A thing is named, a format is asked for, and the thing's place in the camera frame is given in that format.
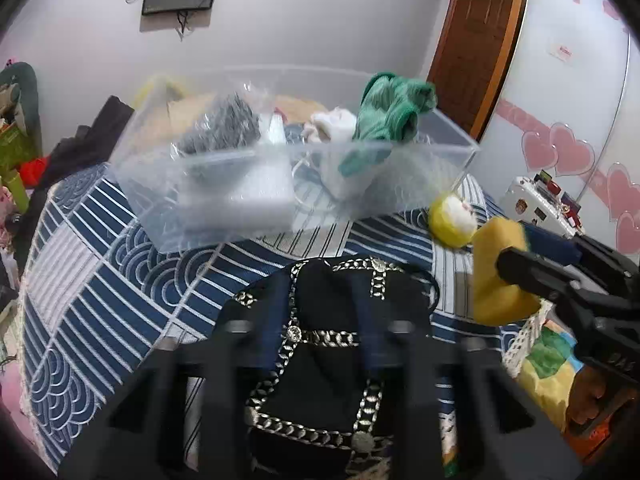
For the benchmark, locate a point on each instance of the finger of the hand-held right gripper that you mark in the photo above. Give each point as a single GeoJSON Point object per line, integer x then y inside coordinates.
{"type": "Point", "coordinates": [530, 270]}
{"type": "Point", "coordinates": [547, 246]}

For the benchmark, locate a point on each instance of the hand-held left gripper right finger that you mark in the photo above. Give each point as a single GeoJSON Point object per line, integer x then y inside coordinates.
{"type": "Point", "coordinates": [372, 320]}

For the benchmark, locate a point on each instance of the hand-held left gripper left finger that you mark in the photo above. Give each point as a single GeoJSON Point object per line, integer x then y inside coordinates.
{"type": "Point", "coordinates": [274, 310]}

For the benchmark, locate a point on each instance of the yellow sponge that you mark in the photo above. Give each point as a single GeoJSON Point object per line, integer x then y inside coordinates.
{"type": "Point", "coordinates": [492, 290]}

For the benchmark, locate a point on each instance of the clear plastic storage box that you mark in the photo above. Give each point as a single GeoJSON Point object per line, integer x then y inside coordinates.
{"type": "Point", "coordinates": [240, 195]}

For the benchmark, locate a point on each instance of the person's right hand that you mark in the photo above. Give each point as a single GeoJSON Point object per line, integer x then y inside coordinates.
{"type": "Point", "coordinates": [597, 400]}

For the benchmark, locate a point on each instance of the white toy bus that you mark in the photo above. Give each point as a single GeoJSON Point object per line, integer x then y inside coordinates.
{"type": "Point", "coordinates": [537, 200]}

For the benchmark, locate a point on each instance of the yellow and green printed blanket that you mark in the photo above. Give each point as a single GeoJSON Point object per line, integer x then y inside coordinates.
{"type": "Point", "coordinates": [545, 375]}

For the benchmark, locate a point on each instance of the yellow and white plush toy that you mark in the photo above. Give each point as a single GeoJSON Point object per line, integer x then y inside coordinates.
{"type": "Point", "coordinates": [450, 220]}

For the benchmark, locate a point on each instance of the white and green cloth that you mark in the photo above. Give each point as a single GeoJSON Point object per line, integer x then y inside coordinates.
{"type": "Point", "coordinates": [350, 167]}

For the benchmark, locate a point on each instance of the blue patterned bedspread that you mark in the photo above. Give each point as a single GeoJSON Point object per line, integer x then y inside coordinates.
{"type": "Point", "coordinates": [115, 285]}

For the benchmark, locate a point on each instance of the dark grey item in bag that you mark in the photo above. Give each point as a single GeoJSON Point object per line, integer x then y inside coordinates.
{"type": "Point", "coordinates": [225, 125]}

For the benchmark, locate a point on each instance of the white fluffy cloth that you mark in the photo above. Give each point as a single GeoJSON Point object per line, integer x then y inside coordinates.
{"type": "Point", "coordinates": [330, 122]}

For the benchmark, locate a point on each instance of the green knitted cloth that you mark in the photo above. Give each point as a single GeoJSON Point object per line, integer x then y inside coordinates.
{"type": "Point", "coordinates": [385, 110]}

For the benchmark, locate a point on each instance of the brown wooden door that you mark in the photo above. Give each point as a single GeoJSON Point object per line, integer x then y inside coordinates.
{"type": "Point", "coordinates": [480, 45]}

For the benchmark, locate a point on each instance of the dark clothes pile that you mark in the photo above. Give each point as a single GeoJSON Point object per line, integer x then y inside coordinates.
{"type": "Point", "coordinates": [75, 155]}

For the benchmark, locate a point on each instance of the red cloth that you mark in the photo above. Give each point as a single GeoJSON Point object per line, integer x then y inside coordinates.
{"type": "Point", "coordinates": [35, 170]}

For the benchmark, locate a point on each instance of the green bottle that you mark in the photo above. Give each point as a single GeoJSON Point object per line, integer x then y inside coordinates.
{"type": "Point", "coordinates": [15, 190]}

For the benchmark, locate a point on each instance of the pink heart wall stickers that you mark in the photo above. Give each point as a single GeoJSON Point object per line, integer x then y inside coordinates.
{"type": "Point", "coordinates": [575, 160]}

